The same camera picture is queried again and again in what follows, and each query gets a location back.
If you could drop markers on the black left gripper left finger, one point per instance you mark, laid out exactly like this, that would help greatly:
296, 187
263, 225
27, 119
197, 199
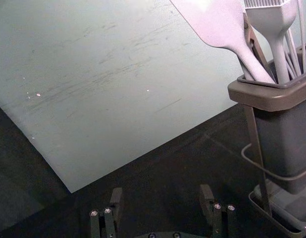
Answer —
108, 220

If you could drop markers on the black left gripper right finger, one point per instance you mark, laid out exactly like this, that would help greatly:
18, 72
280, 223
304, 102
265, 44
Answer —
217, 218

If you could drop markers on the black table cloth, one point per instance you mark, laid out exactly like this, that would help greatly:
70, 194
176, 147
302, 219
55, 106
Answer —
168, 161

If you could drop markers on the grey utensil holder cup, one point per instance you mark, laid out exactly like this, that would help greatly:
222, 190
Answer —
286, 138

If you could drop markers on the pale grey silicone spatula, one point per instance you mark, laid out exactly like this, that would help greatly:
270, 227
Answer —
217, 22

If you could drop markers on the pale grey silicone brush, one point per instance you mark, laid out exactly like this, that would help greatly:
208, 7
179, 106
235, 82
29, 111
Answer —
274, 22

